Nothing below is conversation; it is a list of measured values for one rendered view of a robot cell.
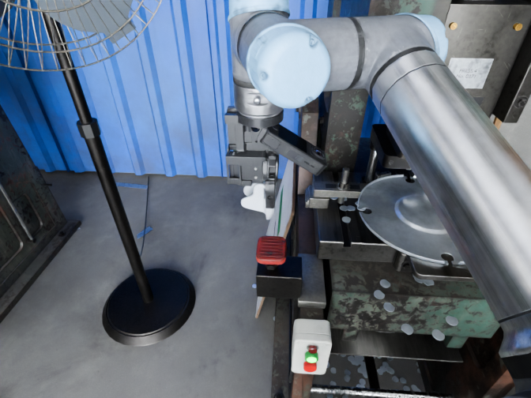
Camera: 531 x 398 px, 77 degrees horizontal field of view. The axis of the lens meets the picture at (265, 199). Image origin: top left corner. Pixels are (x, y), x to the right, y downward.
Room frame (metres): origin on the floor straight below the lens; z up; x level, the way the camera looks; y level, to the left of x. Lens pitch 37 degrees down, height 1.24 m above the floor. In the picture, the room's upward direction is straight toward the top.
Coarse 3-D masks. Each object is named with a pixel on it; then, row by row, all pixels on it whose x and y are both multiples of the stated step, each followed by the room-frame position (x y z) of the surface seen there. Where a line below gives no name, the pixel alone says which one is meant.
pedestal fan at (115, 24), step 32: (0, 0) 0.69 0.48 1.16; (64, 0) 0.83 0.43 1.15; (96, 0) 0.85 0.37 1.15; (128, 0) 0.87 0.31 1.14; (160, 0) 0.94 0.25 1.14; (96, 32) 0.87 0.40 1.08; (128, 32) 0.89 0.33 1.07; (0, 64) 0.73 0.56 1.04; (64, 64) 0.86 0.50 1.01; (96, 128) 0.87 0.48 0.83; (96, 160) 0.85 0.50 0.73; (128, 224) 0.87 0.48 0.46; (128, 256) 0.85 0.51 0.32; (128, 288) 0.93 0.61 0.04; (160, 288) 0.93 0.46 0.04; (192, 288) 0.94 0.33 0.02; (128, 320) 0.77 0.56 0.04; (160, 320) 0.77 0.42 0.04
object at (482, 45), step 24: (456, 0) 0.64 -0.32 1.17; (480, 0) 0.64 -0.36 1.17; (504, 0) 0.64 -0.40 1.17; (456, 24) 0.59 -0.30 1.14; (480, 24) 0.59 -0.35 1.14; (504, 24) 0.59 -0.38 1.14; (528, 24) 0.59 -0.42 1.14; (456, 48) 0.60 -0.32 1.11; (480, 48) 0.59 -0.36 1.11; (504, 48) 0.59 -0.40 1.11; (456, 72) 0.59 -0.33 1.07; (480, 72) 0.59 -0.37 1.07; (504, 72) 0.59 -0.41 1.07; (480, 96) 0.59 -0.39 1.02
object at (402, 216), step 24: (360, 192) 0.62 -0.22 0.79; (384, 192) 0.63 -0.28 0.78; (408, 192) 0.63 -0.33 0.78; (384, 216) 0.54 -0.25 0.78; (408, 216) 0.53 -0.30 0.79; (432, 216) 0.53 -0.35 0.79; (384, 240) 0.46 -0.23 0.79; (408, 240) 0.47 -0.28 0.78; (432, 240) 0.47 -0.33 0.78; (456, 264) 0.41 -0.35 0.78
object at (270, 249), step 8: (264, 240) 0.49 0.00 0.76; (272, 240) 0.49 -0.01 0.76; (280, 240) 0.49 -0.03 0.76; (264, 248) 0.47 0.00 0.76; (272, 248) 0.47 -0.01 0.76; (280, 248) 0.47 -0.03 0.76; (256, 256) 0.45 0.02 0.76; (264, 256) 0.45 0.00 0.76; (272, 256) 0.45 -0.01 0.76; (280, 256) 0.45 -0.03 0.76; (264, 264) 0.44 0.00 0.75; (272, 264) 0.44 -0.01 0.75; (280, 264) 0.44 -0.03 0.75
